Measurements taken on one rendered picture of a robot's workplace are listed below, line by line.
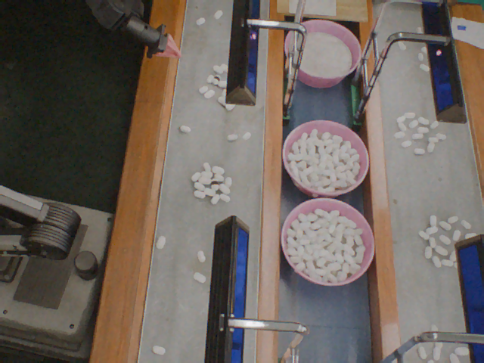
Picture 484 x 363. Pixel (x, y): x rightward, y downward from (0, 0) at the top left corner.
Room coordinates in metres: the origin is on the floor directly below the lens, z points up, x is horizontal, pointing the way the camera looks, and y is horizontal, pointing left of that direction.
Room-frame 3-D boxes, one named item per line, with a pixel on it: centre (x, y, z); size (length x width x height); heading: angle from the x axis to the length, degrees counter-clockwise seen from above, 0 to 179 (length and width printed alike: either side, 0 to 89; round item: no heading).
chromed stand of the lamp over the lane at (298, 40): (1.21, -0.04, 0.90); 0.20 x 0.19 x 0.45; 4
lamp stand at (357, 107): (1.24, -0.43, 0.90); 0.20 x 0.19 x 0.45; 4
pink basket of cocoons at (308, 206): (0.68, -0.27, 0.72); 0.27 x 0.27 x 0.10
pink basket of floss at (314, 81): (1.40, -0.22, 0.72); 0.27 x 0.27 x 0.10
